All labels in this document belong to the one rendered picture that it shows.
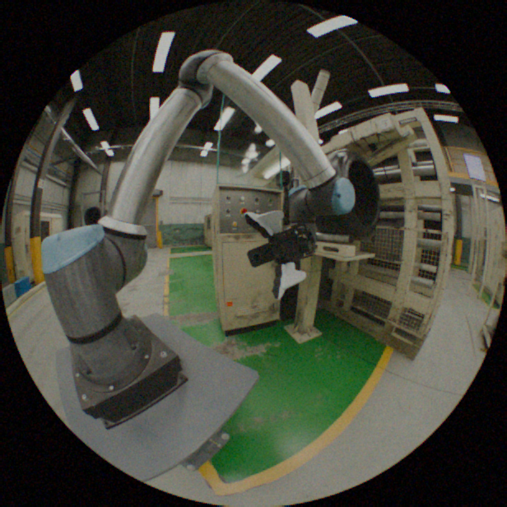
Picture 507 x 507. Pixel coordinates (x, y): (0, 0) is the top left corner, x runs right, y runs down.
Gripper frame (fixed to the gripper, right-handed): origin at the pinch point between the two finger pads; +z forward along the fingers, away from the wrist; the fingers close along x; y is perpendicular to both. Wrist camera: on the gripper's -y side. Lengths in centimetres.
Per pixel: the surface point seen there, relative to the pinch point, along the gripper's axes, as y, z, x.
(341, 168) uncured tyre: 30, -55, -25
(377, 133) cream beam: 75, -82, -48
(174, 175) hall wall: -628, -481, -631
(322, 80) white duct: 90, -112, -151
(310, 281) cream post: -14, -90, 34
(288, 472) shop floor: -10, 19, 91
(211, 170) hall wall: -493, -697, -629
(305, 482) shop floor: 0, 25, 95
